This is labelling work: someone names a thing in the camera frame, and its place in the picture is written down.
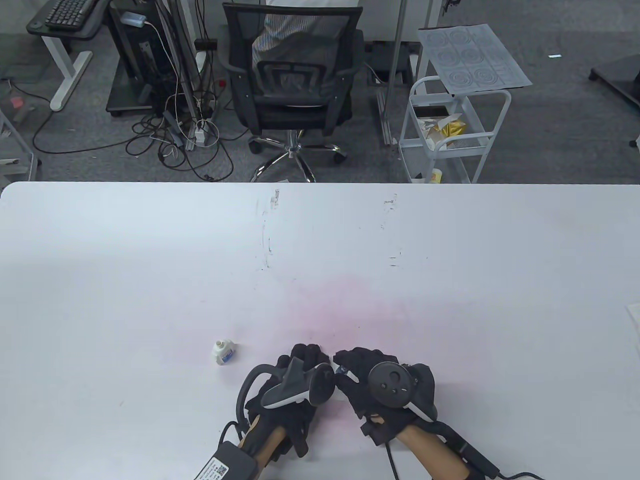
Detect person's left hand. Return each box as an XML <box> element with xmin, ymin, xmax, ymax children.
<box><xmin>247</xmin><ymin>343</ymin><xmax>332</xmax><ymax>459</ymax></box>

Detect person's right hand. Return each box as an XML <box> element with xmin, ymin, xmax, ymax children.
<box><xmin>333</xmin><ymin>347</ymin><xmax>439</xmax><ymax>446</ymax></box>

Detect white correction fluid bottle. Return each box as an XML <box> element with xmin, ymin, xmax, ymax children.
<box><xmin>213</xmin><ymin>339</ymin><xmax>237</xmax><ymax>367</ymax></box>

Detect person's right forearm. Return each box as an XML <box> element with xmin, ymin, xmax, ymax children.
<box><xmin>397</xmin><ymin>425</ymin><xmax>472</xmax><ymax>480</ymax></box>

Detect person's left forearm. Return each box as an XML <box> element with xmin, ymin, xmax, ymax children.
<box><xmin>239</xmin><ymin>415</ymin><xmax>289</xmax><ymax>467</ymax></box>

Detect black left hand controller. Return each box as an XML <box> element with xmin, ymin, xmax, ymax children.
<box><xmin>235</xmin><ymin>357</ymin><xmax>337</xmax><ymax>427</ymax></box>

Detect black hand controller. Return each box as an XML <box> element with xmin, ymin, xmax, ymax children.
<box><xmin>235</xmin><ymin>357</ymin><xmax>337</xmax><ymax>427</ymax></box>
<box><xmin>367</xmin><ymin>362</ymin><xmax>438</xmax><ymax>425</ymax></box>

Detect black right hand controller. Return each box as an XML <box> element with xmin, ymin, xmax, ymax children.
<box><xmin>367</xmin><ymin>362</ymin><xmax>438</xmax><ymax>425</ymax></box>

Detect white rolling cart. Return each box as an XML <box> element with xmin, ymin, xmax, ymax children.
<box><xmin>398</xmin><ymin>75</ymin><xmax>513</xmax><ymax>185</ymax></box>

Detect white crumpled wrapper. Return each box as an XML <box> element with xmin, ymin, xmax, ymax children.
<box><xmin>419</xmin><ymin>115</ymin><xmax>463</xmax><ymax>147</ymax></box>

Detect white paper sheet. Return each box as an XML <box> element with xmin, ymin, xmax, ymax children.
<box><xmin>625</xmin><ymin>303</ymin><xmax>640</xmax><ymax>346</ymax></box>

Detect black mesh office chair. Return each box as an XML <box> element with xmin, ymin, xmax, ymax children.
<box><xmin>218</xmin><ymin>2</ymin><xmax>366</xmax><ymax>184</ymax></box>

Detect aluminium pole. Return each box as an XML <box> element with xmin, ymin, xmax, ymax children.
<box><xmin>384</xmin><ymin>0</ymin><xmax>416</xmax><ymax>146</ymax></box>

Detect black floor box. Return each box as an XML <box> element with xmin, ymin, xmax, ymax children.
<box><xmin>369</xmin><ymin>42</ymin><xmax>417</xmax><ymax>84</ymax></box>

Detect circle pattern printed sheet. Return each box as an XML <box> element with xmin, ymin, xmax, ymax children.
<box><xmin>417</xmin><ymin>23</ymin><xmax>535</xmax><ymax>97</ymax></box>

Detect black equipment platform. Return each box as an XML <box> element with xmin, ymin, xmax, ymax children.
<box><xmin>588</xmin><ymin>53</ymin><xmax>640</xmax><ymax>109</ymax></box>

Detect black computer tower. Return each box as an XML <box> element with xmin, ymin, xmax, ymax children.
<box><xmin>108</xmin><ymin>0</ymin><xmax>177</xmax><ymax>114</ymax></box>

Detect black desk white legs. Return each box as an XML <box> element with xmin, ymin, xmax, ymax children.
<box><xmin>26</xmin><ymin>0</ymin><xmax>111</xmax><ymax>112</ymax></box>

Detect black keyboard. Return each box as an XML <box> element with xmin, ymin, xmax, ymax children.
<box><xmin>44</xmin><ymin>0</ymin><xmax>99</xmax><ymax>29</ymax></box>

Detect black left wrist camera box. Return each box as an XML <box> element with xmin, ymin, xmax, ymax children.
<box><xmin>193</xmin><ymin>441</ymin><xmax>260</xmax><ymax>480</ymax></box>

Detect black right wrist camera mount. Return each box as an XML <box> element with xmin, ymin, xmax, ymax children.
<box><xmin>434</xmin><ymin>422</ymin><xmax>502</xmax><ymax>479</ymax></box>

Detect tangle of floor cables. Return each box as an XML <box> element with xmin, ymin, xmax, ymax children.
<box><xmin>32</xmin><ymin>75</ymin><xmax>236</xmax><ymax>184</ymax></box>

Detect aluminium stand frame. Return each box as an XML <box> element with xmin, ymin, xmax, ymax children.
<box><xmin>154</xmin><ymin>0</ymin><xmax>211</xmax><ymax>152</ymax></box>

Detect metal rack frame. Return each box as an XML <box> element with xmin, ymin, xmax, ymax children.
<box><xmin>0</xmin><ymin>107</ymin><xmax>40</xmax><ymax>182</ymax></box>

